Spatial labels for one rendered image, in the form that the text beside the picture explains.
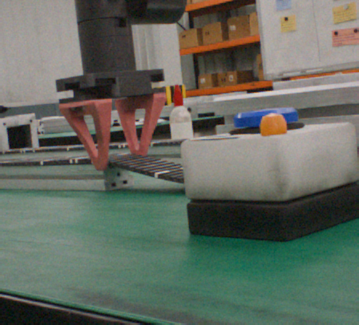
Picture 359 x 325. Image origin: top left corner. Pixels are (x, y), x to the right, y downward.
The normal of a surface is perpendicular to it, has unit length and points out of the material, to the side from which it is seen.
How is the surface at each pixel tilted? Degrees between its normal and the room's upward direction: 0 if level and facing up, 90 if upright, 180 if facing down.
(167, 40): 90
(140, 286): 0
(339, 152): 90
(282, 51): 90
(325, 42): 90
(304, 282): 0
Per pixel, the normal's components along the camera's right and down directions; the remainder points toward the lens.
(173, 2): 0.67, 0.24
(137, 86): 0.69, -0.03
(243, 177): -0.72, 0.13
